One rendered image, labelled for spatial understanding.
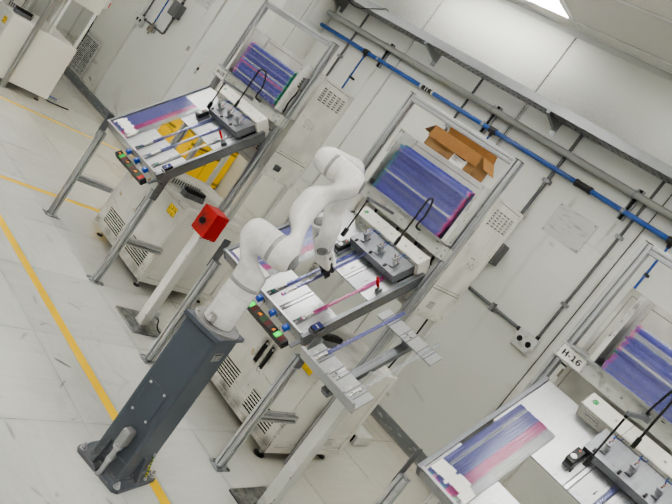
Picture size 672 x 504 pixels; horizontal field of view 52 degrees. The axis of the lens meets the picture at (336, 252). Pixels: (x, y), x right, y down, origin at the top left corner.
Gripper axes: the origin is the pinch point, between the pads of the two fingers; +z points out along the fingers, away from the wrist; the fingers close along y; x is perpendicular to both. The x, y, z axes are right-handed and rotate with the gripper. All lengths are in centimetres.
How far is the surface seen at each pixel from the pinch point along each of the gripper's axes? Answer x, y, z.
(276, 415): 48, -18, 46
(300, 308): 17.1, -1.6, 9.8
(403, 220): -53, 3, 3
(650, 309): -76, -114, -9
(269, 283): 18.2, 20.2, 9.1
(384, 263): -28.6, -9.0, 7.4
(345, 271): -15.0, 3.9, 12.6
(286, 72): -81, 129, -17
